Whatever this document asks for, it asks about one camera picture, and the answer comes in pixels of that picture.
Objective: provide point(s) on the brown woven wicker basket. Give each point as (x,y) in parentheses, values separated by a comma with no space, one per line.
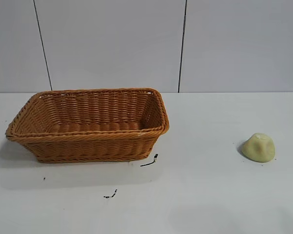
(88,146)

